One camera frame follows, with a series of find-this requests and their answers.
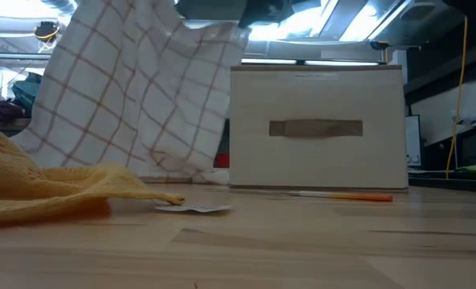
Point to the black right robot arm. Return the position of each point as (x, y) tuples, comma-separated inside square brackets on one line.
[(470, 8)]

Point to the beige fabric storage box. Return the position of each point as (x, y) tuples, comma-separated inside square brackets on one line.
[(314, 160)]

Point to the mustard yellow towel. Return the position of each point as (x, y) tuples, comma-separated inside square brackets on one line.
[(41, 192)]

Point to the white panel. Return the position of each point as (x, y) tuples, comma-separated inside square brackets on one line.
[(412, 140)]

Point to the purple cloth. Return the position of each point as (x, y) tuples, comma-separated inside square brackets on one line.
[(6, 110)]

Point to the white checked towel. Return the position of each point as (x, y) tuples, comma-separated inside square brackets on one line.
[(121, 100)]

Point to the long ceiling light bar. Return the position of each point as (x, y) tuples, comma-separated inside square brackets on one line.
[(322, 62)]

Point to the red plastic bin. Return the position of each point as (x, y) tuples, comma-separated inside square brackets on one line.
[(222, 159)]

